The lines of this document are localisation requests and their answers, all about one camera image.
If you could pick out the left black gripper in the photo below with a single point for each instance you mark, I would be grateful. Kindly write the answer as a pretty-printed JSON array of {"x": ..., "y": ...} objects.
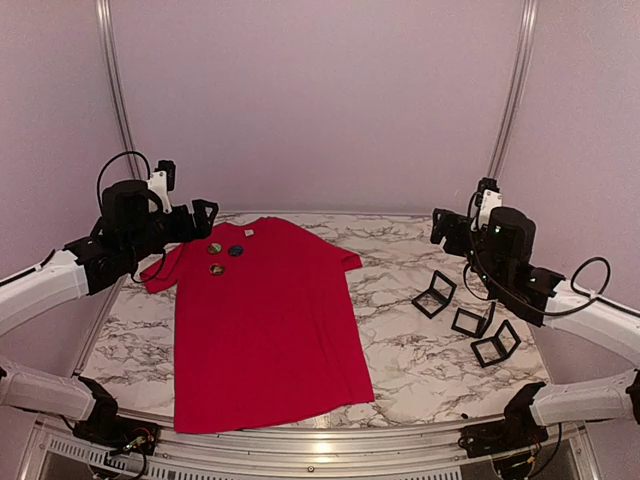
[{"x": 186, "y": 233}]

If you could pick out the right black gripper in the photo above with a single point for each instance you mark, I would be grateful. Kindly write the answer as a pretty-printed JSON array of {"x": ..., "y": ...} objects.
[{"x": 441, "y": 229}]

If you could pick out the brown round brooch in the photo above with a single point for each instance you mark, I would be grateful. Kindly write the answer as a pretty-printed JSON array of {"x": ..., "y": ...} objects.
[{"x": 217, "y": 269}]

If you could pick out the red t-shirt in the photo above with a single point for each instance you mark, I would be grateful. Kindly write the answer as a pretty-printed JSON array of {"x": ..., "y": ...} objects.
[{"x": 272, "y": 341}]

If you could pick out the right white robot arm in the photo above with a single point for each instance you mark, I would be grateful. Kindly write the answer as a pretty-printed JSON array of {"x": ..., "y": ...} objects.
[{"x": 498, "y": 250}]

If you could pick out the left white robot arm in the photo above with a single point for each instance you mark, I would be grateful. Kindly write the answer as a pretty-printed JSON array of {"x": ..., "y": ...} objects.
[{"x": 137, "y": 220}]

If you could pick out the black open display box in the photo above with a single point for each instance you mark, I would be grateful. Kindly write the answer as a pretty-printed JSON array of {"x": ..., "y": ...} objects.
[
  {"x": 471, "y": 324},
  {"x": 497, "y": 348},
  {"x": 436, "y": 297}
]

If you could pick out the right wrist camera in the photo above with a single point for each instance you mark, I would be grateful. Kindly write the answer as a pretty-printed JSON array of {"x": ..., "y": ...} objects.
[{"x": 487, "y": 198}]

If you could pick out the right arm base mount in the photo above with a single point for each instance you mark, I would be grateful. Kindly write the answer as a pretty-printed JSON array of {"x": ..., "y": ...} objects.
[{"x": 515, "y": 431}]

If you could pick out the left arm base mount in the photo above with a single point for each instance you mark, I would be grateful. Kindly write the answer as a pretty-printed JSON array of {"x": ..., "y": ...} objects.
[{"x": 123, "y": 435}]

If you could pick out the right aluminium frame post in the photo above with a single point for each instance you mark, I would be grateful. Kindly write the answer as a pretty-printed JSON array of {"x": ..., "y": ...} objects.
[{"x": 517, "y": 84}]

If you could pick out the aluminium frame post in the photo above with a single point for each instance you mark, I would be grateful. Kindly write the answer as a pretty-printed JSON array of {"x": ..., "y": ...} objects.
[
  {"x": 115, "y": 87},
  {"x": 517, "y": 84}
]

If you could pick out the left aluminium frame post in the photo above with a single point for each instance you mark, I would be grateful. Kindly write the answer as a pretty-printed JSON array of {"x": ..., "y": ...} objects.
[{"x": 115, "y": 87}]

